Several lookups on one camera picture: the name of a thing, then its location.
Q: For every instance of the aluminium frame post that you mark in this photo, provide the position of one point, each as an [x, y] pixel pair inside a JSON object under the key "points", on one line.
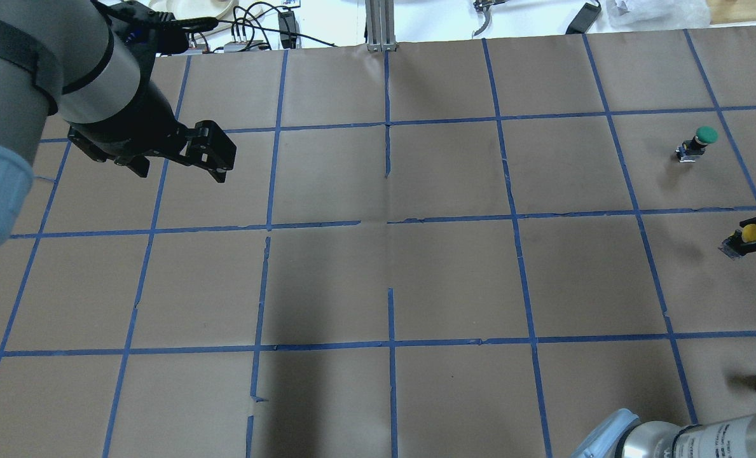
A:
{"points": [[380, 26]]}

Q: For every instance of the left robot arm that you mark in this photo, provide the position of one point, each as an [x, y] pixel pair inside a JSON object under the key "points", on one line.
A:
{"points": [[91, 64]]}

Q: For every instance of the clear plastic bag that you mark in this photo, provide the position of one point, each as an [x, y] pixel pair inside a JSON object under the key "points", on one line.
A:
{"points": [[660, 15]]}

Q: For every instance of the green push button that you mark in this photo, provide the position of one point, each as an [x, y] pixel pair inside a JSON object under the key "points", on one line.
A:
{"points": [[691, 150]]}

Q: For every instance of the wooden board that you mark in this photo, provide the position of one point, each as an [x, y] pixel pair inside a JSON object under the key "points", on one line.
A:
{"points": [[732, 12]]}

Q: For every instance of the black power adapter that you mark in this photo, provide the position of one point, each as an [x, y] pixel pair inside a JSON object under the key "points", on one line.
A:
{"points": [[288, 28]]}

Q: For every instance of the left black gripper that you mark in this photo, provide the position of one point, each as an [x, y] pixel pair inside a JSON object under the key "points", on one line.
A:
{"points": [[137, 122]]}

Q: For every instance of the yellow push button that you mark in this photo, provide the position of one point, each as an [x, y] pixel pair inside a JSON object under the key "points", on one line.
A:
{"points": [[741, 243]]}

